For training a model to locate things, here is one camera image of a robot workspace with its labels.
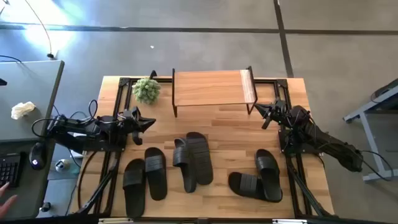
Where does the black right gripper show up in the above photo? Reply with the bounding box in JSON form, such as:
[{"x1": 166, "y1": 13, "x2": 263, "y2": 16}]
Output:
[{"x1": 254, "y1": 99, "x2": 294, "y2": 130}]

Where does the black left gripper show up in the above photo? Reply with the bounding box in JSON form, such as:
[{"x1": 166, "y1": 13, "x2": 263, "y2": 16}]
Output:
[{"x1": 119, "y1": 106, "x2": 157, "y2": 146}]

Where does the black rubber slide sandal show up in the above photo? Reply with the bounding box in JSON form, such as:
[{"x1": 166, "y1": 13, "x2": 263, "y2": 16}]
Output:
[
  {"x1": 254, "y1": 148, "x2": 284, "y2": 203},
  {"x1": 144, "y1": 147, "x2": 169, "y2": 202},
  {"x1": 185, "y1": 131, "x2": 215, "y2": 186},
  {"x1": 172, "y1": 138, "x2": 197, "y2": 194},
  {"x1": 228, "y1": 171, "x2": 268, "y2": 200},
  {"x1": 123, "y1": 158, "x2": 147, "y2": 218}
]

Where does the wooden shelf with black legs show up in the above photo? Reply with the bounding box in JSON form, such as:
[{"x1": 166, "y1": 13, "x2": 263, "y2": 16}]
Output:
[{"x1": 171, "y1": 65, "x2": 259, "y2": 118}]

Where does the green potted plant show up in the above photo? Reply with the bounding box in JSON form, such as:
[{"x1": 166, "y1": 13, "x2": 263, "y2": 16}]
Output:
[{"x1": 131, "y1": 77, "x2": 162, "y2": 106}]

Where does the grey metal table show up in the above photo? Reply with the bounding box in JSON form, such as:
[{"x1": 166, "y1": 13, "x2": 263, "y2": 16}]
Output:
[{"x1": 343, "y1": 77, "x2": 398, "y2": 182}]

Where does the black computer mouse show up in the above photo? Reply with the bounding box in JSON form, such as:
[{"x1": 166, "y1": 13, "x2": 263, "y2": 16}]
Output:
[{"x1": 29, "y1": 142, "x2": 47, "y2": 171}]

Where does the grey office desk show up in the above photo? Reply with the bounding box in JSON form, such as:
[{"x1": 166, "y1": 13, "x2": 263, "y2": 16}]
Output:
[{"x1": 0, "y1": 60, "x2": 65, "y2": 222}]

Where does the black flat device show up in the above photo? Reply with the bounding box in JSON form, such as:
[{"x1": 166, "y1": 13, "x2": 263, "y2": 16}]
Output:
[{"x1": 370, "y1": 78, "x2": 398, "y2": 103}]

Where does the crumpled white paper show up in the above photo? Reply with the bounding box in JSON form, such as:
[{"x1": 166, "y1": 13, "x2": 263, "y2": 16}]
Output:
[{"x1": 11, "y1": 101, "x2": 37, "y2": 121}]

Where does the black keyboard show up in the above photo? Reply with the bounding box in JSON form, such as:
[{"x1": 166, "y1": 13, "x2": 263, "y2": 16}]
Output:
[{"x1": 0, "y1": 152, "x2": 26, "y2": 189}]

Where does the person's hand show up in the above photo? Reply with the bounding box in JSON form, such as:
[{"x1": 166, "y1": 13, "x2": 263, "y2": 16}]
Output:
[{"x1": 0, "y1": 182, "x2": 19, "y2": 218}]

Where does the black aluminium rig frame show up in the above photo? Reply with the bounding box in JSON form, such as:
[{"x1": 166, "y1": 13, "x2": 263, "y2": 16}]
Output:
[{"x1": 76, "y1": 70, "x2": 335, "y2": 220}]

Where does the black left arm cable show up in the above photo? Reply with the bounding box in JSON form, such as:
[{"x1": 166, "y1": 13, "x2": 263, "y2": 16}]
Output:
[{"x1": 30, "y1": 99, "x2": 99, "y2": 138}]

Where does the thin black floor cable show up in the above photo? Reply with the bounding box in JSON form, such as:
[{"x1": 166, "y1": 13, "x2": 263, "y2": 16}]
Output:
[{"x1": 24, "y1": 0, "x2": 55, "y2": 60}]

